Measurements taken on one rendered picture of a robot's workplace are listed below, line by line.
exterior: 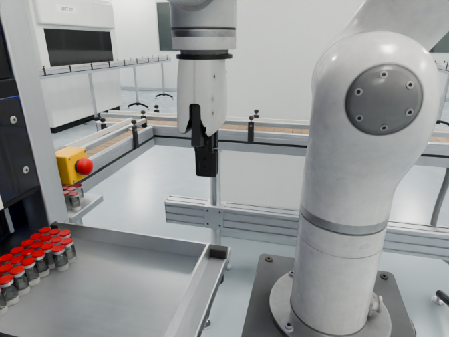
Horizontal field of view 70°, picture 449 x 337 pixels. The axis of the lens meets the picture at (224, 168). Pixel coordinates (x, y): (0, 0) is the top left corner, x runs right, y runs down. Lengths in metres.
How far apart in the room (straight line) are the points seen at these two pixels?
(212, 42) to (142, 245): 0.43
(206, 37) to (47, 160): 0.49
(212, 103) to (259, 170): 1.63
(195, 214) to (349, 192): 1.21
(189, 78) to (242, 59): 1.50
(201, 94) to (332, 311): 0.35
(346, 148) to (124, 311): 0.41
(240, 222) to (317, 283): 1.05
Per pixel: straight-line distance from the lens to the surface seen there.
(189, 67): 0.41
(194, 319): 0.54
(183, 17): 0.42
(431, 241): 1.59
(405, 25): 0.47
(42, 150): 0.77
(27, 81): 0.74
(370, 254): 0.48
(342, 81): 0.32
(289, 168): 2.00
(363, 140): 0.34
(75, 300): 0.61
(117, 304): 0.58
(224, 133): 1.34
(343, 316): 0.53
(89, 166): 0.83
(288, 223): 1.49
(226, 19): 0.42
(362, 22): 0.48
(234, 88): 1.93
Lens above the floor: 1.27
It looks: 22 degrees down
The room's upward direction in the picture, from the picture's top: straight up
